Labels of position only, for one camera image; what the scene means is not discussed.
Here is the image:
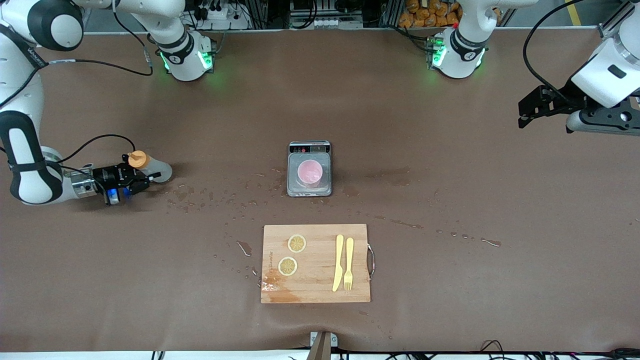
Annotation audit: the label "yellow plastic knife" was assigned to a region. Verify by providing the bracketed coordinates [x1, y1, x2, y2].
[332, 234, 345, 293]

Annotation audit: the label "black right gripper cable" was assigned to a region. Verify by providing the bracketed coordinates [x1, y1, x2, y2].
[57, 134, 138, 163]

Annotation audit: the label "yellow plastic fork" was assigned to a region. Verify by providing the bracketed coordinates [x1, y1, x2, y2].
[343, 237, 355, 292]

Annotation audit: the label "white power strip black plugs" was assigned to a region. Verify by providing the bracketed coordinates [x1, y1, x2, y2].
[197, 2, 251, 31]

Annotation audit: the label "long white power strip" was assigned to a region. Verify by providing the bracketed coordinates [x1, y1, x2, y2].
[290, 15, 363, 30]

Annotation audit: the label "clear sauce bottle orange cap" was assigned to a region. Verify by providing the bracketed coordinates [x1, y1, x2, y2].
[127, 150, 173, 183]

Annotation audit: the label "metal table edge bracket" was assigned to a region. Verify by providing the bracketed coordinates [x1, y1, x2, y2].
[309, 331, 339, 360]

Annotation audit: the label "wooden cutting board metal handle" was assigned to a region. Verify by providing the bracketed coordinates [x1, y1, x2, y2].
[260, 224, 375, 304]

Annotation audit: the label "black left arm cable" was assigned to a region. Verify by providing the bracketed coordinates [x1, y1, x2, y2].
[522, 0, 586, 100]

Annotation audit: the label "orange snack packets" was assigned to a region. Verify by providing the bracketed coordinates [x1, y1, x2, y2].
[398, 0, 463, 28]

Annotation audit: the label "brown table cover sheet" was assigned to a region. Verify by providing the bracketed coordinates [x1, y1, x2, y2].
[0, 27, 640, 353]

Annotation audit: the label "silver digital kitchen scale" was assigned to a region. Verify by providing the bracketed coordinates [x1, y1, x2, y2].
[287, 140, 333, 197]

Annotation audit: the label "pink plastic cup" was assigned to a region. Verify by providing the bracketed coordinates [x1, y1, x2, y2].
[297, 160, 323, 188]

